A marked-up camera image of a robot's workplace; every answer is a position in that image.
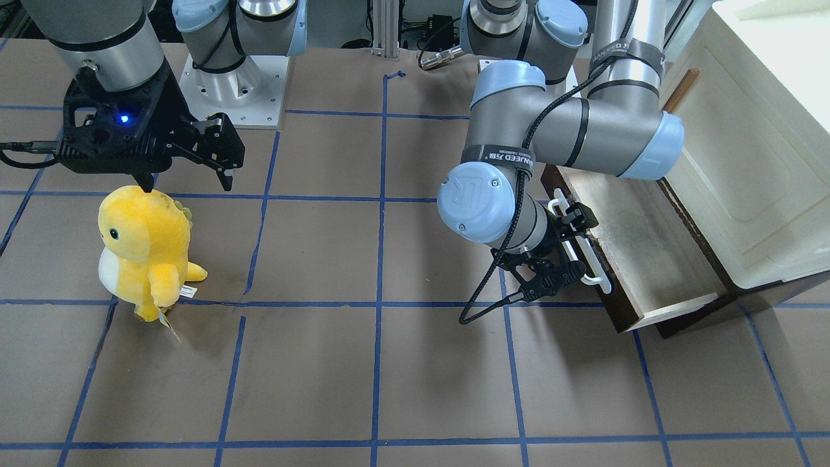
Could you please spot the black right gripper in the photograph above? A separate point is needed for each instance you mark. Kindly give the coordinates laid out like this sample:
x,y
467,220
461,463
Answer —
x,y
174,111

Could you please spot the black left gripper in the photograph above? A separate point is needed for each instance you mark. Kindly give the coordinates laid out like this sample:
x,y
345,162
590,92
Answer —
x,y
553,235

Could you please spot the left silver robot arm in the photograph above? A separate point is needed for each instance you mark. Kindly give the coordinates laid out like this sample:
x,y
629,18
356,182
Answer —
x,y
564,91

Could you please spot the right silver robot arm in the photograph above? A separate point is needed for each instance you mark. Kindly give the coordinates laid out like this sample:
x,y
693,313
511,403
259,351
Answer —
x,y
117,39

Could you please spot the dark wooden drawer cabinet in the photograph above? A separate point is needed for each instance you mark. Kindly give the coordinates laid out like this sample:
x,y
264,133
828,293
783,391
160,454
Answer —
x,y
707,272

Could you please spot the yellow plush toy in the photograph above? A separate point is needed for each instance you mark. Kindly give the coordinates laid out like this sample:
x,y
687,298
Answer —
x,y
145,260

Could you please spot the cream plastic storage box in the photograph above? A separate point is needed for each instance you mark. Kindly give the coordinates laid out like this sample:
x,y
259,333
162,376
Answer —
x,y
753,173

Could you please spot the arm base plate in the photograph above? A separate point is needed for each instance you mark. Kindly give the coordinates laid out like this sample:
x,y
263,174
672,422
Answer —
x,y
484,63
251,96

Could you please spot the aluminium frame post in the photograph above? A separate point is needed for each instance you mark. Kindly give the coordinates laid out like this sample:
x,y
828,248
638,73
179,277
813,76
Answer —
x,y
385,23

